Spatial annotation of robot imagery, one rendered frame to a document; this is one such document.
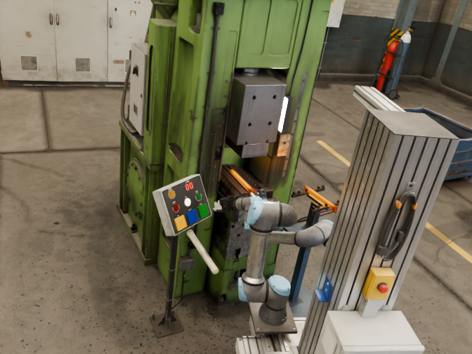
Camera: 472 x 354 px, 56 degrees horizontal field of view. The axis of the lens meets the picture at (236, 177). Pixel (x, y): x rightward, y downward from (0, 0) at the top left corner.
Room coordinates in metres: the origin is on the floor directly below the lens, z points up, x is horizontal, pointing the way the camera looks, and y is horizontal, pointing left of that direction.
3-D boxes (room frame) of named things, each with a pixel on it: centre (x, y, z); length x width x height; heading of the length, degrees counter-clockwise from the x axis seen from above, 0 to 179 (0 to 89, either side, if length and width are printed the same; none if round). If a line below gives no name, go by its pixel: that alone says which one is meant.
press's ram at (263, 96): (2.93, -0.03, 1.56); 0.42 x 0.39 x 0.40; 31
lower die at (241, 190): (2.91, 0.01, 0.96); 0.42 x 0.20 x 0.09; 31
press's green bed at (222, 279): (2.95, -0.03, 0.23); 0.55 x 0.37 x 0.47; 31
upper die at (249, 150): (2.91, 0.01, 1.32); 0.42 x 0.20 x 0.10; 31
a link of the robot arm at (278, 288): (1.77, -0.30, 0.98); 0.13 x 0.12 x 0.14; 98
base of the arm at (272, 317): (1.77, -0.30, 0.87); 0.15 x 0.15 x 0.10
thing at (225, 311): (2.69, -0.12, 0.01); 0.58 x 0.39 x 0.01; 121
